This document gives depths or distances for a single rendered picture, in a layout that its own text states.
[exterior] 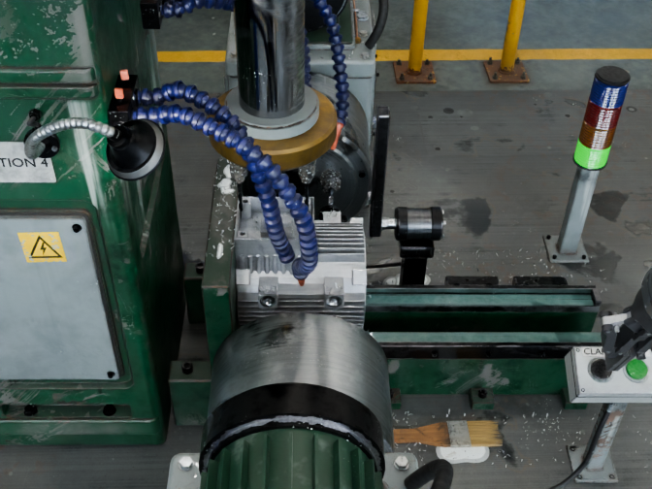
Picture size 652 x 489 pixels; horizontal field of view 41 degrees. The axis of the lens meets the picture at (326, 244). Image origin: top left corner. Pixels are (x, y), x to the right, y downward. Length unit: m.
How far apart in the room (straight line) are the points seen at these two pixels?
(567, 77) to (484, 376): 2.61
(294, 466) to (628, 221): 1.32
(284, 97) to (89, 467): 0.69
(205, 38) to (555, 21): 1.65
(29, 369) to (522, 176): 1.17
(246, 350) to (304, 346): 0.08
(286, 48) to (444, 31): 3.13
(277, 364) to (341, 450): 0.33
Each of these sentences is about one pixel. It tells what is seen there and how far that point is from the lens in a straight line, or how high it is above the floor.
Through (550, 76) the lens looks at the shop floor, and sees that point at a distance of 4.01.
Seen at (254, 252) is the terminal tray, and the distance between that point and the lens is 1.34.
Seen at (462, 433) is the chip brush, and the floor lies 0.81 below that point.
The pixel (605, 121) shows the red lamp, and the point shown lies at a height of 1.14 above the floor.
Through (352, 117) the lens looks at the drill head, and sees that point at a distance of 1.60.
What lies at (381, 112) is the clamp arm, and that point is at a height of 1.25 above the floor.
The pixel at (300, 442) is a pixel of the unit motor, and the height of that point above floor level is 1.35.
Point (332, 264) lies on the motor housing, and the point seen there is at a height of 1.08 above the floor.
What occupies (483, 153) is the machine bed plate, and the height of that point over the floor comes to 0.80.
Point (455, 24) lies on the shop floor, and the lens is 4.31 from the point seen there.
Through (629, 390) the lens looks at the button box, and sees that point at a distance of 1.32.
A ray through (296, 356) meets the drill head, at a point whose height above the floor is 1.16.
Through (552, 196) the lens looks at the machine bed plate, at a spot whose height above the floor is 0.80.
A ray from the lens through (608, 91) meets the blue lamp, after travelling 1.63.
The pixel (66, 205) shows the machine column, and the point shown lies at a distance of 1.16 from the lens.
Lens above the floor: 2.03
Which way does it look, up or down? 43 degrees down
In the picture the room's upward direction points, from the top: 1 degrees clockwise
